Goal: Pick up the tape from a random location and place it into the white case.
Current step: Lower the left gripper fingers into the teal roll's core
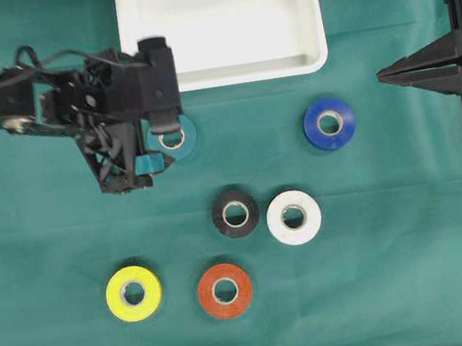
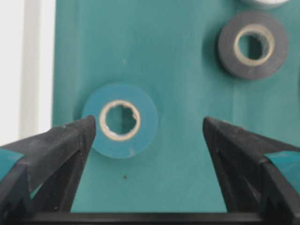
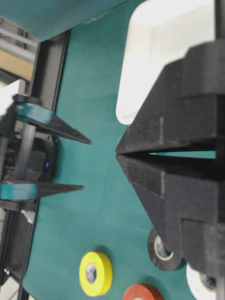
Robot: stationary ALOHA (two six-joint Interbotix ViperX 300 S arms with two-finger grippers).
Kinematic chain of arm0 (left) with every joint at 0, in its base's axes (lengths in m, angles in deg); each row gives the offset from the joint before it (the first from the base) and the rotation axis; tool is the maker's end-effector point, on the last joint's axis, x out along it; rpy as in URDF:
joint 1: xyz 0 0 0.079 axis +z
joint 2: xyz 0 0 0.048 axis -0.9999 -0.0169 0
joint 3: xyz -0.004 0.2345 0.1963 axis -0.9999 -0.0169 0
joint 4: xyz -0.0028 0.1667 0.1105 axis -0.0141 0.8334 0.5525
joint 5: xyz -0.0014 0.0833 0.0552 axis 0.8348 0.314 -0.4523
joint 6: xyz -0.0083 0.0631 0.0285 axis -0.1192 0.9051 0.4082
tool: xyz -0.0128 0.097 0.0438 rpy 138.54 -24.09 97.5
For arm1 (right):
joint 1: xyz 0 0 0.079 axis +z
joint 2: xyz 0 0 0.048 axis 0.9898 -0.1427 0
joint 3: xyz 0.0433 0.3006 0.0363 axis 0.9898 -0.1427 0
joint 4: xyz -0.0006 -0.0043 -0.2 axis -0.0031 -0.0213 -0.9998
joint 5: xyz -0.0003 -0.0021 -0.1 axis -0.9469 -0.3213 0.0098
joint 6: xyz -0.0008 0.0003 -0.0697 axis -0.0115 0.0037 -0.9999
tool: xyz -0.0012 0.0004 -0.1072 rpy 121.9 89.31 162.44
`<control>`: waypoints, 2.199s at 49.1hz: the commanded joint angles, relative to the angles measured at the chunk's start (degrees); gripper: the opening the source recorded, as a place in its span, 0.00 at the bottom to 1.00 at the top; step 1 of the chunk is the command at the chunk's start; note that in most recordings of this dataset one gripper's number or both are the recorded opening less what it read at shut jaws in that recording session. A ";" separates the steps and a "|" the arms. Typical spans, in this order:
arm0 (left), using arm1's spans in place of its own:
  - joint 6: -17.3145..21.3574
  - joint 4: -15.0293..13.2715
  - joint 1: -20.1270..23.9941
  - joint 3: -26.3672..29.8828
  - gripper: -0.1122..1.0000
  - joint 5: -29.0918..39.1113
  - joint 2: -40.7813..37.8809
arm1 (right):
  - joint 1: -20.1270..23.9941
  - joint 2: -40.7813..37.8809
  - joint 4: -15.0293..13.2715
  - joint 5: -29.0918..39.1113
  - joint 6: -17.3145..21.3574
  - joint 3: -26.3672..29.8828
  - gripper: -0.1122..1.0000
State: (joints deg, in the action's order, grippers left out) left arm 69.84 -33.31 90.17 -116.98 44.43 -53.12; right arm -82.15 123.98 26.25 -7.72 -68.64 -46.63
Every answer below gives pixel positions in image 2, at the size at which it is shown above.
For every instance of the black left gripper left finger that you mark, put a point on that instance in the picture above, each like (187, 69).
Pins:
(41, 173)

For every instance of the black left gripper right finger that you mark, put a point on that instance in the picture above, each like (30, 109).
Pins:
(249, 181)

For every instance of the teal tape roll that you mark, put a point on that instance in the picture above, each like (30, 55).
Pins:
(145, 114)

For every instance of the white tape roll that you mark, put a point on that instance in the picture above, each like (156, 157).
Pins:
(264, 4)

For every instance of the white plastic tray case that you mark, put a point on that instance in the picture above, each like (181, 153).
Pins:
(27, 30)

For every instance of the black tape roll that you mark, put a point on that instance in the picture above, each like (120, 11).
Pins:
(267, 31)

